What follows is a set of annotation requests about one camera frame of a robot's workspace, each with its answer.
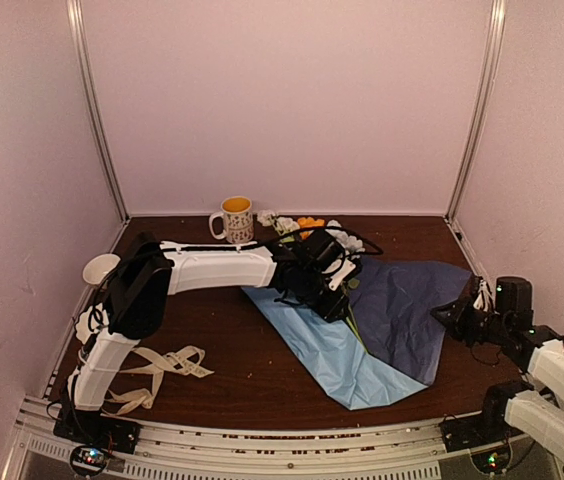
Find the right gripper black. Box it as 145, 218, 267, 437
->
430, 296, 509, 348

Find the blue tissue paper sheet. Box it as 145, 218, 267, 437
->
245, 257, 472, 410

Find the orange fake flower stem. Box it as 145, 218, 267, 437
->
297, 217, 326, 239

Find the floral mug yellow inside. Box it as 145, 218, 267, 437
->
208, 196, 254, 244

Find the white small fake flower stem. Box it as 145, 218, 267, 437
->
256, 210, 300, 242

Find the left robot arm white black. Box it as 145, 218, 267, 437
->
61, 224, 383, 444

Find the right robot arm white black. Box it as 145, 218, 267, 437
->
431, 276, 564, 472

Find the cream printed ribbon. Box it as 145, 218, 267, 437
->
106, 344, 215, 416

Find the round white bowl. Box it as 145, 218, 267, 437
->
82, 253, 121, 287

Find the scalloped white bowl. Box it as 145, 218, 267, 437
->
75, 303, 109, 345

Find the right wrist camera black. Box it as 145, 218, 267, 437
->
470, 276, 494, 312

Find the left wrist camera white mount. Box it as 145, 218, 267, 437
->
322, 258, 359, 291

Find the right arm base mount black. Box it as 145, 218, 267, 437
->
439, 381, 534, 452

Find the front aluminium frame rail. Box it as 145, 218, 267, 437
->
11, 399, 564, 480

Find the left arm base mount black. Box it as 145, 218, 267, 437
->
52, 389, 141, 479

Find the right vertical aluminium rail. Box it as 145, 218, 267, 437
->
445, 0, 508, 224

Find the vertical aluminium rail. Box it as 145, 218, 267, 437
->
445, 0, 508, 224
66, 0, 130, 223

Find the left vertical aluminium rail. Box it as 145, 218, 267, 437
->
66, 0, 130, 223

